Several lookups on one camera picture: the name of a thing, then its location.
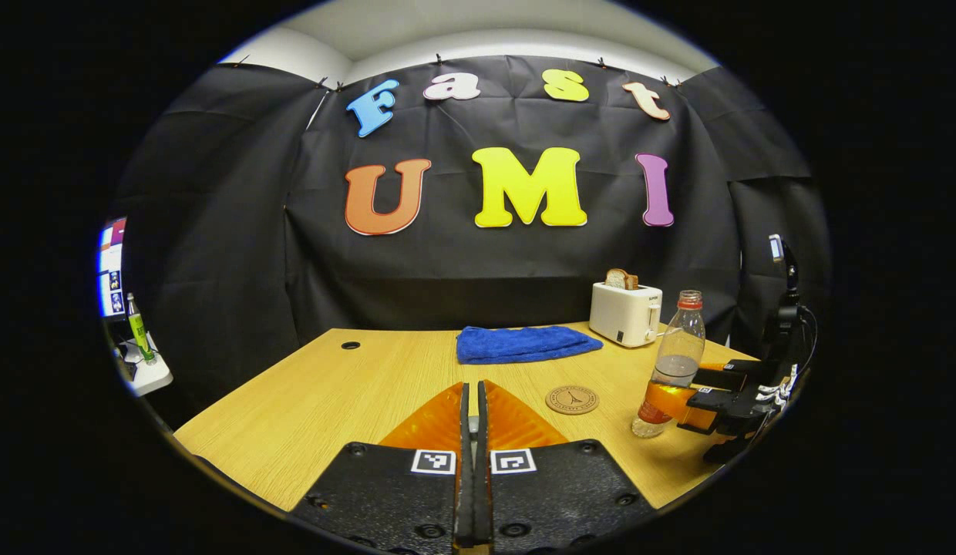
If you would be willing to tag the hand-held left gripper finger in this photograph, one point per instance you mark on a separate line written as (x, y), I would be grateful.
(465, 478)
(483, 478)

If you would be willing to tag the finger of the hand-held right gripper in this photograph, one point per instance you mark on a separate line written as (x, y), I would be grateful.
(736, 375)
(728, 408)

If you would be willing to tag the clear plastic water bottle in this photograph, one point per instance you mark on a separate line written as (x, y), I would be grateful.
(678, 347)

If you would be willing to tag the round brown coaster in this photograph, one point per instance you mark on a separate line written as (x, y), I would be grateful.
(572, 399)

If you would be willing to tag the green drink bottle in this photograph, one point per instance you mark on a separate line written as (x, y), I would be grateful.
(140, 331)

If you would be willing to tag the white toaster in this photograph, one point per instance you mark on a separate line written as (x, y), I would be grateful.
(623, 312)

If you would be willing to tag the blue folded towel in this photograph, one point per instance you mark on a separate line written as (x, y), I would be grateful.
(524, 344)

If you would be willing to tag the brown bread slice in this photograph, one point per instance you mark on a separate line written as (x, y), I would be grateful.
(621, 279)

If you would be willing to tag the white side table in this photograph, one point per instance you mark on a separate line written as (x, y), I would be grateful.
(150, 376)

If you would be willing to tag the computer monitor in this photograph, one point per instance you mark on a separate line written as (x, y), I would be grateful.
(112, 266)

